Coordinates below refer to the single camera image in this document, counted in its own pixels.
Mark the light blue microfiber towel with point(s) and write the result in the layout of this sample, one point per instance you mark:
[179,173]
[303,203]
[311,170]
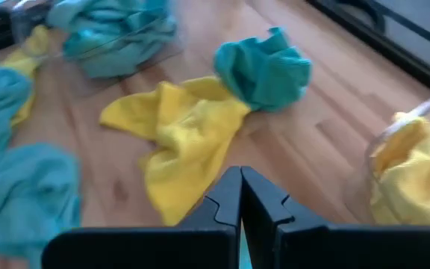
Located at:
[125,52]
[24,194]

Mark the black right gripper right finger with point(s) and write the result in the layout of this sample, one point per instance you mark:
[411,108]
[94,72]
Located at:
[349,248]

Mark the teal microfiber towel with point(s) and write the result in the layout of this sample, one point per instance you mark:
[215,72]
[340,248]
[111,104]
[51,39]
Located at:
[99,16]
[263,71]

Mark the clear plastic basket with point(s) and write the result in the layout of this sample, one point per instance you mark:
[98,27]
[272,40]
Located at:
[162,52]

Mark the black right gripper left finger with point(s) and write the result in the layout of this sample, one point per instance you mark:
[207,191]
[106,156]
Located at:
[162,248]

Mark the yellow cloth top right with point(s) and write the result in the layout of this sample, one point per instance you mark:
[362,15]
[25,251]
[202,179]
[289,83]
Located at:
[409,116]

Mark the yellow microfiber towel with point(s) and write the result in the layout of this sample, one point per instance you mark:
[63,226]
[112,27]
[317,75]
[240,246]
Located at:
[185,142]
[413,168]
[26,60]

